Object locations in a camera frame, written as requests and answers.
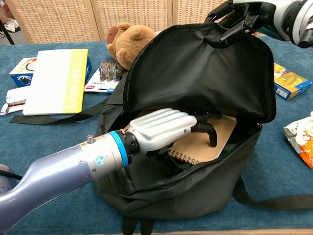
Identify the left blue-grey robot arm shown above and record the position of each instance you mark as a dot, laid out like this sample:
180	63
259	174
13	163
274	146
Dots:
61	171

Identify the brown plush animal toy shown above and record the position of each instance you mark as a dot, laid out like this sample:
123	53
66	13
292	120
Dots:
132	41

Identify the blue felt table cover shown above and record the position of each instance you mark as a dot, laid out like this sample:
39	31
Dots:
49	137

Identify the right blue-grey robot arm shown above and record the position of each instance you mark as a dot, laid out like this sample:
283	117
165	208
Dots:
300	19

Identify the binder clips blister card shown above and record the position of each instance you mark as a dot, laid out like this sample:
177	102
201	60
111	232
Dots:
102	78

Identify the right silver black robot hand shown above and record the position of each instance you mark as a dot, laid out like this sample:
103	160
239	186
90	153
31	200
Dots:
254	12

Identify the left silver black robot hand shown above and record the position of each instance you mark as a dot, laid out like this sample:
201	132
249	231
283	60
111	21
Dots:
161	127

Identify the black fabric backpack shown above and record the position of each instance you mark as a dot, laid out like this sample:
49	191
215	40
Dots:
195	73

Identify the pink blue cardboard box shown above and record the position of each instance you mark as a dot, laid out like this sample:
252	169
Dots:
22	73

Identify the orange yellow blue box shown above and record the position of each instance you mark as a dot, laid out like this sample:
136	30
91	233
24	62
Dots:
291	83

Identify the brown kraft spiral notebook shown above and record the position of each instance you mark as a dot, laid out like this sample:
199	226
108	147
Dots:
195	147

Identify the black tripod stand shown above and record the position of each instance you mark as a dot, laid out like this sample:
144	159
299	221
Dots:
6	31

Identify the woven folding screen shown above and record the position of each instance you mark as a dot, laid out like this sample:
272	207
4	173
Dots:
73	17

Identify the white yellow booklet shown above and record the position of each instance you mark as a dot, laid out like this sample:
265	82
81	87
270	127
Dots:
53	80

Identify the orange white snack bag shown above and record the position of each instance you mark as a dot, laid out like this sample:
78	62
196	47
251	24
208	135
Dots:
300	139

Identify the small white packet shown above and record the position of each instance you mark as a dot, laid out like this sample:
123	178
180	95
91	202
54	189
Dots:
14	98

